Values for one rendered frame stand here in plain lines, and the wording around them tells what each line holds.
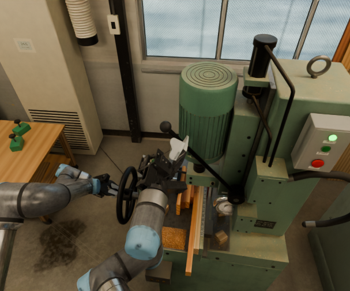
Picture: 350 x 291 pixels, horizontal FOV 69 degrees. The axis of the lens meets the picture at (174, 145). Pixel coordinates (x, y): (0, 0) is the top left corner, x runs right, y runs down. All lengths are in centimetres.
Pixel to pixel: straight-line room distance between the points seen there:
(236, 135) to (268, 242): 59
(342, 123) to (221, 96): 31
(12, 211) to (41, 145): 125
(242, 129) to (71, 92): 167
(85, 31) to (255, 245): 173
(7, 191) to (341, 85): 103
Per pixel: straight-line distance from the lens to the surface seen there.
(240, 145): 87
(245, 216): 96
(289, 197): 104
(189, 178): 107
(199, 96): 73
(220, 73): 80
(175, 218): 113
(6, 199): 97
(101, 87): 249
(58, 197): 96
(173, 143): 72
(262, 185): 83
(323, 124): 73
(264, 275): 139
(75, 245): 219
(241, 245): 122
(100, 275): 67
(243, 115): 79
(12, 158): 217
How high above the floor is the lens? 189
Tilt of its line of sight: 45 degrees down
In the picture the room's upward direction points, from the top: straight up
